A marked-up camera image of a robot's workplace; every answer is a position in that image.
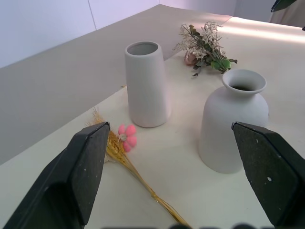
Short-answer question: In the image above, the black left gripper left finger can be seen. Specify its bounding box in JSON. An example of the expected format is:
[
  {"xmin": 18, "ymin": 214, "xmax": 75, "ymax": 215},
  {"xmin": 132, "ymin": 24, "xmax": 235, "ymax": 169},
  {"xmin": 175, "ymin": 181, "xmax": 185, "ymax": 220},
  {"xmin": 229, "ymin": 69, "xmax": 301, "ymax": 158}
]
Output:
[{"xmin": 4, "ymin": 121, "xmax": 111, "ymax": 229}]

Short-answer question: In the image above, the white flared-neck vase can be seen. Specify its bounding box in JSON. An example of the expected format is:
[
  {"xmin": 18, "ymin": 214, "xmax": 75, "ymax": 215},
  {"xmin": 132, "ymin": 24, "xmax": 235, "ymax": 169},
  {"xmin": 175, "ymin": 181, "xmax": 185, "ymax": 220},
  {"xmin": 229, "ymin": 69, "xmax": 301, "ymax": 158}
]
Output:
[{"xmin": 198, "ymin": 69, "xmax": 269, "ymax": 174}]

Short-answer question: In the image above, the tall white tapered vase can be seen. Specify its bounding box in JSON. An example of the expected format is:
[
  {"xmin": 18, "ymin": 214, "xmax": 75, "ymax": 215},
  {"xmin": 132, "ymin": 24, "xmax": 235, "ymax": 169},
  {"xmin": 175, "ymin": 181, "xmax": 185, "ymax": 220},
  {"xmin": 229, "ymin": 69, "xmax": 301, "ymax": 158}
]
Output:
[{"xmin": 124, "ymin": 41, "xmax": 172, "ymax": 128}]

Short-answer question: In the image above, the yellow wheat and pink flower bunch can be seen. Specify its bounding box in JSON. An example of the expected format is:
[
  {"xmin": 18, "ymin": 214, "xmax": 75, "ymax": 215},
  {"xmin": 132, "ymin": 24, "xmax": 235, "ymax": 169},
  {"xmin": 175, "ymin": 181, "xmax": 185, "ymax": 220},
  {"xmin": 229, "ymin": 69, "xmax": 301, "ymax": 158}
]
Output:
[{"xmin": 85, "ymin": 107, "xmax": 191, "ymax": 229}]

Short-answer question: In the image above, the dried green and white bouquet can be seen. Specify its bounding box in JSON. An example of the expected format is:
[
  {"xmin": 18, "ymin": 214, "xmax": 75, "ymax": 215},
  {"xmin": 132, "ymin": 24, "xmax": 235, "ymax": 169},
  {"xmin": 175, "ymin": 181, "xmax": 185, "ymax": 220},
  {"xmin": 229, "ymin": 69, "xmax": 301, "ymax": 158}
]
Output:
[{"xmin": 173, "ymin": 21, "xmax": 238, "ymax": 77}]

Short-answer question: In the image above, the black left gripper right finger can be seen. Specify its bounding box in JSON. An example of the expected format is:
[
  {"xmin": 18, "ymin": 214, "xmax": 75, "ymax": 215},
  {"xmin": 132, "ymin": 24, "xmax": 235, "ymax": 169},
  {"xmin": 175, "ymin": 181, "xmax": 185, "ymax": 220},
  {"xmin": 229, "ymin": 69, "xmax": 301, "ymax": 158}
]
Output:
[{"xmin": 231, "ymin": 121, "xmax": 305, "ymax": 228}]

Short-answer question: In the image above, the beige curtain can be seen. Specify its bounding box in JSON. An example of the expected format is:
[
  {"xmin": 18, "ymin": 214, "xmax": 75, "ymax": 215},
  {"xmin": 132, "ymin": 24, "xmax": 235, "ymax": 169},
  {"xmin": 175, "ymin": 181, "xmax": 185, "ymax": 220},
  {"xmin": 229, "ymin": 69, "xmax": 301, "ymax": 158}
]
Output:
[{"xmin": 269, "ymin": 0, "xmax": 305, "ymax": 26}]

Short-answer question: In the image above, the dark object at curtain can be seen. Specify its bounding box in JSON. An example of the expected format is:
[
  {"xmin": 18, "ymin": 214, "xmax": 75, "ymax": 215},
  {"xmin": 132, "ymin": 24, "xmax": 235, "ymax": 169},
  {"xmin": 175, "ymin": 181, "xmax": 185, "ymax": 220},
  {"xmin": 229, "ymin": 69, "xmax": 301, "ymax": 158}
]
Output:
[{"xmin": 271, "ymin": 0, "xmax": 297, "ymax": 13}]

